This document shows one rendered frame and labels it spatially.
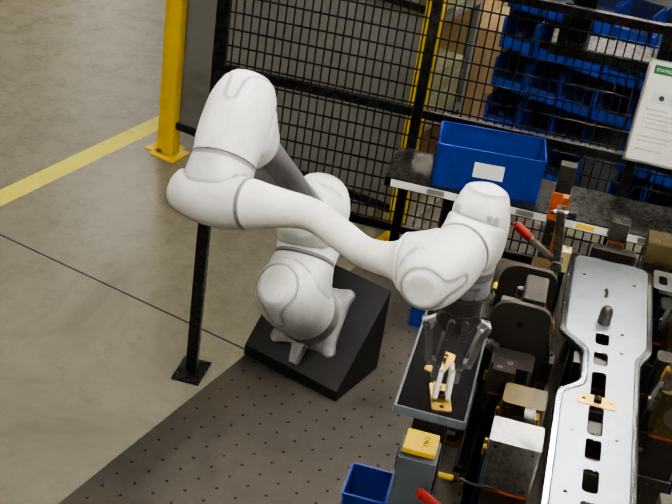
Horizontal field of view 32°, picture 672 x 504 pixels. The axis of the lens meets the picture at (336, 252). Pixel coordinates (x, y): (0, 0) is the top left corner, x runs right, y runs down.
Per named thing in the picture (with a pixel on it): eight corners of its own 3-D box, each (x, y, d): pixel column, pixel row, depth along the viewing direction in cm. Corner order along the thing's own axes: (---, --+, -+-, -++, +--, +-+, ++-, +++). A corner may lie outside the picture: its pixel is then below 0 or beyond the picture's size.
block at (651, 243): (642, 358, 331) (678, 248, 313) (614, 351, 332) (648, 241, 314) (643, 343, 338) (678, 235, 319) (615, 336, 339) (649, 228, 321)
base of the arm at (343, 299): (265, 355, 303) (257, 349, 298) (294, 275, 308) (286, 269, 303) (328, 374, 296) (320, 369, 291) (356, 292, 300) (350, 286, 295)
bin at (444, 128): (537, 204, 331) (547, 162, 325) (430, 184, 332) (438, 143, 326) (536, 178, 345) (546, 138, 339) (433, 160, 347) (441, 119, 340)
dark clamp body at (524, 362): (495, 508, 270) (532, 373, 250) (445, 494, 271) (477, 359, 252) (499, 487, 276) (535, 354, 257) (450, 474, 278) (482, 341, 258)
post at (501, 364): (478, 516, 266) (515, 374, 246) (456, 510, 266) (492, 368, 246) (481, 502, 270) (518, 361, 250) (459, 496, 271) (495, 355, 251)
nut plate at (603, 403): (616, 402, 259) (617, 397, 259) (615, 412, 256) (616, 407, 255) (578, 392, 261) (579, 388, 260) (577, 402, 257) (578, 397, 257)
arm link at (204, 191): (223, 217, 221) (244, 151, 225) (146, 207, 230) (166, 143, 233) (255, 241, 232) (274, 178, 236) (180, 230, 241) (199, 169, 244)
